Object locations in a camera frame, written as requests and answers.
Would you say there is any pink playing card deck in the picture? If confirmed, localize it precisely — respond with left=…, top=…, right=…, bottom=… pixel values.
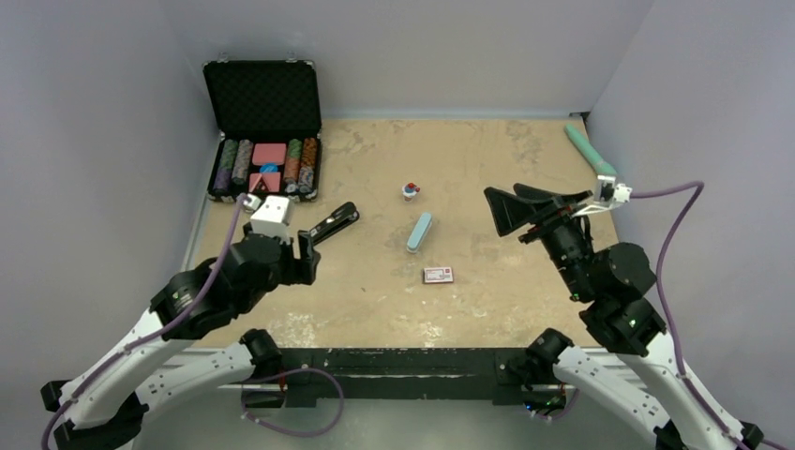
left=251, top=142, right=287, bottom=166

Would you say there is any small cupcake toy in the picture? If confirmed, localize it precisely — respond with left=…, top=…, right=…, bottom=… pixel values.
left=401, top=183, right=421, bottom=203

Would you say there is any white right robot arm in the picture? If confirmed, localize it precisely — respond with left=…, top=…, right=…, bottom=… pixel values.
left=484, top=176, right=764, bottom=449

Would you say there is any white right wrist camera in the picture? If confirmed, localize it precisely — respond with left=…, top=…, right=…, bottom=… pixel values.
left=573, top=175, right=633, bottom=218

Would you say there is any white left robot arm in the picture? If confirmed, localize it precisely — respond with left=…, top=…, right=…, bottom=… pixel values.
left=40, top=231, right=321, bottom=449

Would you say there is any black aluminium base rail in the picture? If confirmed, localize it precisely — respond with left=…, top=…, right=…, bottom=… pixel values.
left=155, top=345, right=623, bottom=412

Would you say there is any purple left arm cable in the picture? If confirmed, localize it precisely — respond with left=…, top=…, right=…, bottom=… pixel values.
left=39, top=193, right=251, bottom=450

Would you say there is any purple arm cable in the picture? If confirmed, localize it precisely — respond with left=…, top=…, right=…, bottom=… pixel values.
left=630, top=181, right=795, bottom=450
left=39, top=193, right=251, bottom=450

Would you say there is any mint green tube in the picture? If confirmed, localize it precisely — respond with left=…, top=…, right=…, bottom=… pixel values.
left=563, top=125, right=618, bottom=176

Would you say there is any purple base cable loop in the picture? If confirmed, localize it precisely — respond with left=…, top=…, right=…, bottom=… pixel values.
left=240, top=367, right=346, bottom=439

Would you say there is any blue dealer button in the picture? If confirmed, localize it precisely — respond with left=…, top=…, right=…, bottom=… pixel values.
left=259, top=163, right=280, bottom=173

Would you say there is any black poker chip case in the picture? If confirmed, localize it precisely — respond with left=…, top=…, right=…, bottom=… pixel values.
left=202, top=59, right=323, bottom=203

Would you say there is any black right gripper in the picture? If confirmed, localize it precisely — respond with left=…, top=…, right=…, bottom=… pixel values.
left=481, top=183, right=593, bottom=300

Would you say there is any red white staple box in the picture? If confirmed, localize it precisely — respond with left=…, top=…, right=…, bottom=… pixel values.
left=422, top=266, right=455, bottom=284

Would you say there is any light blue stapler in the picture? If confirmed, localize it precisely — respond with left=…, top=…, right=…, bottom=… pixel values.
left=406, top=212, right=433, bottom=254

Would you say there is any black stapler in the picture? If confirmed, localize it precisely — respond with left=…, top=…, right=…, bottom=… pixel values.
left=309, top=202, right=360, bottom=245

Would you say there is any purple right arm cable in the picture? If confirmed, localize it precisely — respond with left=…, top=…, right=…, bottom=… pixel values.
left=630, top=181, right=795, bottom=450

